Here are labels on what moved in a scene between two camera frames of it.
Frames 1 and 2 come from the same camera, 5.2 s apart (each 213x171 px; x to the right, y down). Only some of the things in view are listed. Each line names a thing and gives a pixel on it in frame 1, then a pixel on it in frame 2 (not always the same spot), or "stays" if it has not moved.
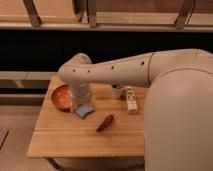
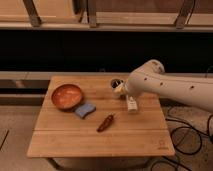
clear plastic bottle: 132,105 stays
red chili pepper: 105,123 stays
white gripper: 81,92 → 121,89
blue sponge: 84,110 stays
